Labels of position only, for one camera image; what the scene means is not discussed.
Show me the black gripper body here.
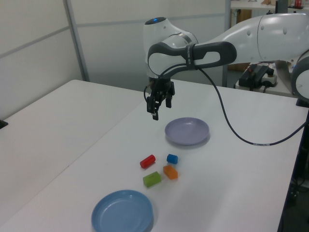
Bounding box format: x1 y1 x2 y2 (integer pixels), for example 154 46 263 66
150 77 172 97

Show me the red cylinder block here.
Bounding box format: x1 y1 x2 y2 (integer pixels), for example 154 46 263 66
140 154 156 169

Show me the blue hexagonal block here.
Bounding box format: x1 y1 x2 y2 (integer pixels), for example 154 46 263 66
166 153 180 165

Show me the orange rectangular block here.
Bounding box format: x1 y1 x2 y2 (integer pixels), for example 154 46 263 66
163 165 179 180

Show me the green rectangular block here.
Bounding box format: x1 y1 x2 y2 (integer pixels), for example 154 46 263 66
142 171 162 188

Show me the lilac plate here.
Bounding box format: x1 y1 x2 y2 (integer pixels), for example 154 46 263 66
164 117 210 146

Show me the black power box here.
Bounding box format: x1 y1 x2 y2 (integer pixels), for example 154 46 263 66
238 64 278 92

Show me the blue plate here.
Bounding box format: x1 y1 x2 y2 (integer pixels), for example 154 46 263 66
91 189 155 232

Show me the white background desk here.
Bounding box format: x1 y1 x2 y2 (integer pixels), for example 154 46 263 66
230 1 309 12

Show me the black monitor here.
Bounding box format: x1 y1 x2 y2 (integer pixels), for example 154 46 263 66
275 0 289 14

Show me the short thin black cable loop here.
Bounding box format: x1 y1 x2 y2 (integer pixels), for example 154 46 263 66
143 82 152 102

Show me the long black robot cable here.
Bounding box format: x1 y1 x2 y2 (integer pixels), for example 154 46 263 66
158 63 309 147

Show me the grey metal partition post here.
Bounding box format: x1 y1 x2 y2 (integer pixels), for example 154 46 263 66
222 0 233 87
63 0 90 82

